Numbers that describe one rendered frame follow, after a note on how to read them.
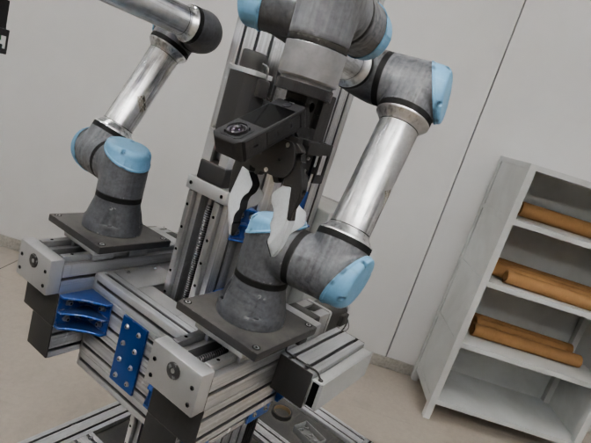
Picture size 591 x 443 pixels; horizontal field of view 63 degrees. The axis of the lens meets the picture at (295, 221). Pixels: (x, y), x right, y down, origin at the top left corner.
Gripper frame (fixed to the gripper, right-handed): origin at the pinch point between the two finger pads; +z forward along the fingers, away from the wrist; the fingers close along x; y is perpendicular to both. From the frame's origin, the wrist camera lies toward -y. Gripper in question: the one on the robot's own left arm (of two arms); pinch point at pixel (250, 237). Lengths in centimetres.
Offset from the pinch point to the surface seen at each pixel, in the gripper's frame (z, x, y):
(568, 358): 75, -53, 270
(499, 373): 110, -23, 286
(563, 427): 119, -67, 278
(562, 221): 2, -21, 262
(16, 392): 132, 132, 56
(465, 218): 19, 28, 258
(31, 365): 132, 147, 70
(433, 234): 35, 42, 251
